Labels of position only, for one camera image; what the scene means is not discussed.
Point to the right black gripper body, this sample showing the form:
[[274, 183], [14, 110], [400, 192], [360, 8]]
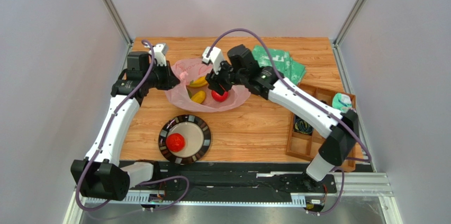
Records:
[[218, 82]]

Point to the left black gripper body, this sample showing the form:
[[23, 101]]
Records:
[[160, 77]]

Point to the yellow banana bunch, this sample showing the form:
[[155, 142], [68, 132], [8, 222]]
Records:
[[200, 82]]

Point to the red apple fruit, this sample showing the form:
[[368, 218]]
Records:
[[219, 97]]

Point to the yellow mango fruit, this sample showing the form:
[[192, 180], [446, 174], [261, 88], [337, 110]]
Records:
[[199, 97]]

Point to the red tomato fruit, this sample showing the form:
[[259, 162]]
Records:
[[175, 142]]

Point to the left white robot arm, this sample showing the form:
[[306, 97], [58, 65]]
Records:
[[98, 174]]

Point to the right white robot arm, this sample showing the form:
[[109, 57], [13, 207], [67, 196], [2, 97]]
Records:
[[339, 129]]

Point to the dark round plate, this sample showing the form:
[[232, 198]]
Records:
[[185, 139]]

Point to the green white cloth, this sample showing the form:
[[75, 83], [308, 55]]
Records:
[[283, 61]]

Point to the wooden compartment tray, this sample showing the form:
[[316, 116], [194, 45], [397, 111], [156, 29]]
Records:
[[303, 140]]

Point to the teal white sock upper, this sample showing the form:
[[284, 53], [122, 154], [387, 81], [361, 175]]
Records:
[[342, 102]]

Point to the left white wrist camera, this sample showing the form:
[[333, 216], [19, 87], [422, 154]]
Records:
[[160, 51]]

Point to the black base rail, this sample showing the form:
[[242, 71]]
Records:
[[232, 182]]

